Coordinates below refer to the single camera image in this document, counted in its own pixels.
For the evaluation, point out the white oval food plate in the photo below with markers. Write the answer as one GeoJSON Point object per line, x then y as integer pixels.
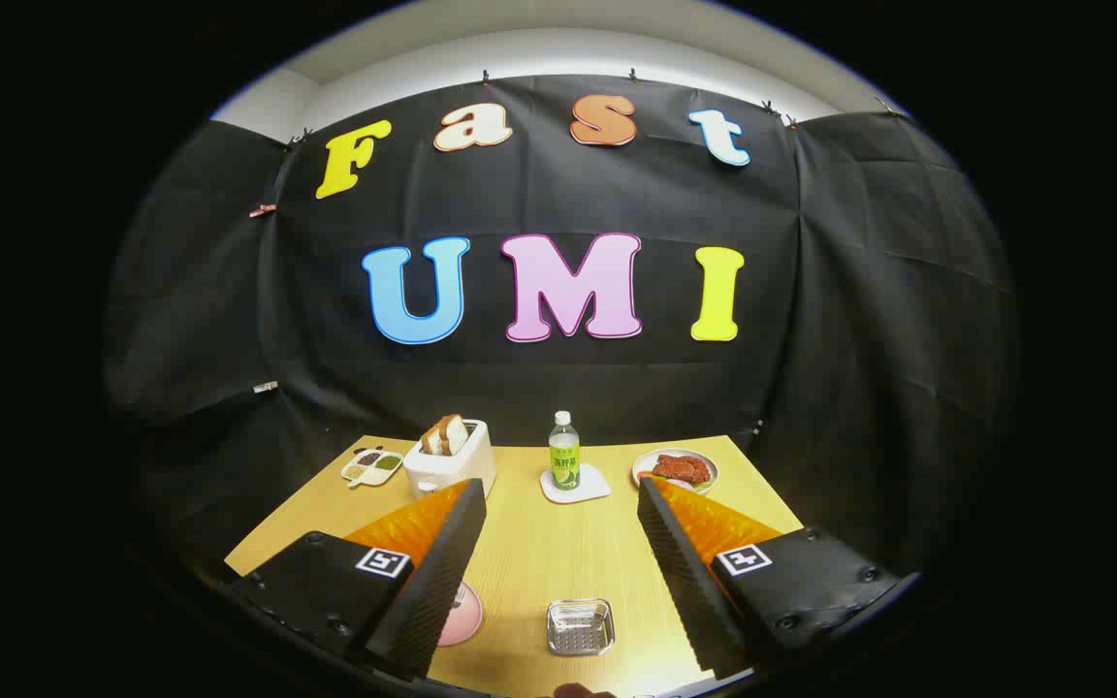
{"type": "Point", "coordinates": [643, 470]}

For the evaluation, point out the square metal drain basket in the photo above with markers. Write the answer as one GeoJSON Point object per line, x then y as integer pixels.
{"type": "Point", "coordinates": [580, 628]}

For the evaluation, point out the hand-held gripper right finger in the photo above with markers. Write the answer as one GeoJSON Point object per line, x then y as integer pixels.
{"type": "Point", "coordinates": [689, 582]}

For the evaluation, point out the green label drink bottle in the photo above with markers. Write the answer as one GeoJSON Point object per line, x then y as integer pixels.
{"type": "Point", "coordinates": [564, 460]}

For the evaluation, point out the pink round plate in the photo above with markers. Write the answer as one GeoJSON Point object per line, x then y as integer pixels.
{"type": "Point", "coordinates": [462, 625]}

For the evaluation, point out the white square coaster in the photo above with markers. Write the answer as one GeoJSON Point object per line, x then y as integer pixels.
{"type": "Point", "coordinates": [592, 485]}

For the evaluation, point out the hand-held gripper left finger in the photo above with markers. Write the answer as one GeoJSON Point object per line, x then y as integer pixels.
{"type": "Point", "coordinates": [432, 591]}

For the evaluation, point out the brown meat piece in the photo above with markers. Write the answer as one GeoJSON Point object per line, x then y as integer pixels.
{"type": "Point", "coordinates": [682, 468]}

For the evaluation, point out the small bread slice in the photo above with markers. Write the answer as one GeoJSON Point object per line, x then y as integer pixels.
{"type": "Point", "coordinates": [429, 442]}

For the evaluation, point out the white divided condiment tray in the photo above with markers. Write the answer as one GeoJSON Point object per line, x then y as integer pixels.
{"type": "Point", "coordinates": [372, 466]}

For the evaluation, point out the white toaster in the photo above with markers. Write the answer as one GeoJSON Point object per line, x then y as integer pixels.
{"type": "Point", "coordinates": [452, 472]}

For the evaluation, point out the large bread slice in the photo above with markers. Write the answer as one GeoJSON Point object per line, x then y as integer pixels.
{"type": "Point", "coordinates": [455, 433]}

